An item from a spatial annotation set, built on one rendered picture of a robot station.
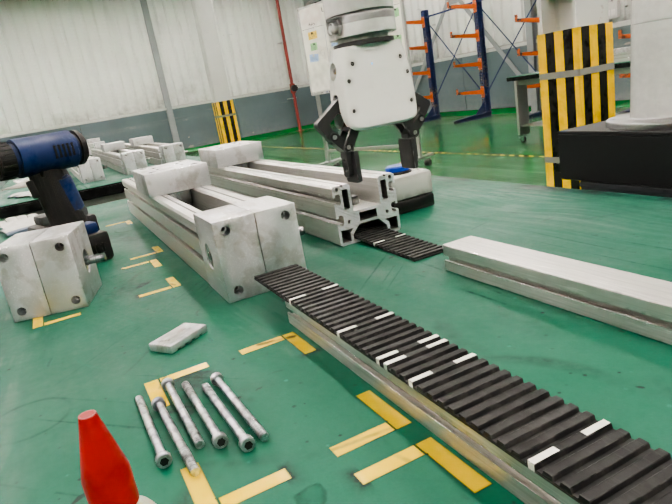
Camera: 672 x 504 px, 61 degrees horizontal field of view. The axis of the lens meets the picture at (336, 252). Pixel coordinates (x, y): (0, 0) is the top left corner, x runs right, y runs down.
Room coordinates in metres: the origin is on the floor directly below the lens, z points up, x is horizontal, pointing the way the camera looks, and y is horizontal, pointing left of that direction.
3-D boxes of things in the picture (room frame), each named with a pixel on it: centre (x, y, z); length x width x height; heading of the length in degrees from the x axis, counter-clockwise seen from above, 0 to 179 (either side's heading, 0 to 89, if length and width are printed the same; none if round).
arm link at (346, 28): (0.75, -0.07, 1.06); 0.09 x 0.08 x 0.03; 114
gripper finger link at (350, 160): (0.73, -0.03, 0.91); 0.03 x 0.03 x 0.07; 24
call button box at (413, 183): (0.96, -0.12, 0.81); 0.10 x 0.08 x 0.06; 114
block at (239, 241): (0.68, 0.09, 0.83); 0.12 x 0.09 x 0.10; 114
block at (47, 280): (0.74, 0.36, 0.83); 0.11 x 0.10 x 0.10; 100
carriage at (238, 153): (1.39, 0.21, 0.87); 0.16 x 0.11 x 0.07; 24
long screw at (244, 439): (0.37, 0.10, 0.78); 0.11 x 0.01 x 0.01; 25
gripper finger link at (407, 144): (0.77, -0.13, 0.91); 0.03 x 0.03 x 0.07; 24
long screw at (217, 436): (0.38, 0.12, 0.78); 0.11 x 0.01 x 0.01; 25
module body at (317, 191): (1.16, 0.11, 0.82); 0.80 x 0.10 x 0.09; 24
